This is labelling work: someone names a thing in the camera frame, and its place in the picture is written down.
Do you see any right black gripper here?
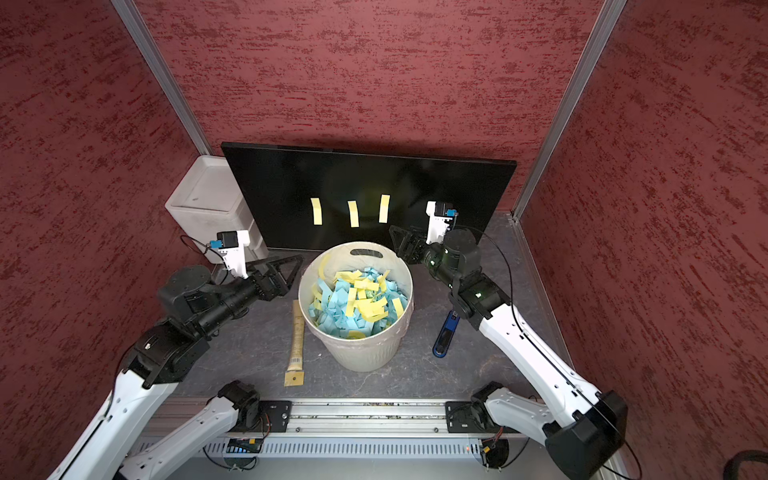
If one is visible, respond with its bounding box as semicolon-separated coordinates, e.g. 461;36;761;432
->
389;224;459;285

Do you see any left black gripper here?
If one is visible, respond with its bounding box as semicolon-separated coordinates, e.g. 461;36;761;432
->
193;253;305;335

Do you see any yellow sticky note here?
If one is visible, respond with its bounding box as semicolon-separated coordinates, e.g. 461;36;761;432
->
310;197;323;226
347;200;360;228
378;194;390;224

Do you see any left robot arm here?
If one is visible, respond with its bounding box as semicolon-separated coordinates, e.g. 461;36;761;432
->
50;255;303;479

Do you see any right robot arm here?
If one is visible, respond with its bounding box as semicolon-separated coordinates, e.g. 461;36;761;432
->
389;226;628;479

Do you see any black flat monitor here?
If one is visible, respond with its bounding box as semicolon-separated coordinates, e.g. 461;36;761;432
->
221;142;517;251

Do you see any pile of discarded notes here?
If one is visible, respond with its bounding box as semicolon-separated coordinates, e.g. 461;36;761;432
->
308;267;409;340

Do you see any white plastic drawer unit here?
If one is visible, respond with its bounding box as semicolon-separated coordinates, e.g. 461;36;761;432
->
165;155;268;262

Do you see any beige plastic waste bin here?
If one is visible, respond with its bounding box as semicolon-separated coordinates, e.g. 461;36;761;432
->
298;241;415;372

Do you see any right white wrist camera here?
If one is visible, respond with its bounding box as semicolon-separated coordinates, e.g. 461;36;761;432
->
426;201;458;244

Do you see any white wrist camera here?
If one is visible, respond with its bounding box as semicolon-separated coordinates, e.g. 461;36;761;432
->
426;201;458;244
209;230;250;279

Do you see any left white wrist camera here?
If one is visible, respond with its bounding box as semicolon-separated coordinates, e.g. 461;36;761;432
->
209;230;250;279

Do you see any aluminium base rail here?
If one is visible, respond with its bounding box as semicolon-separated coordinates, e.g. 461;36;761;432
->
149;395;541;439

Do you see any right aluminium corner post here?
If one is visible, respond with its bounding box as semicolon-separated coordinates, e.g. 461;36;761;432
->
512;0;627;223

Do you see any aluminium corner post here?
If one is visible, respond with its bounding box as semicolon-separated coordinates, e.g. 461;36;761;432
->
110;0;212;155
512;0;627;223

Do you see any left aluminium corner post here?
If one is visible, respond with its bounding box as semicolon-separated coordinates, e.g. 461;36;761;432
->
110;0;212;155

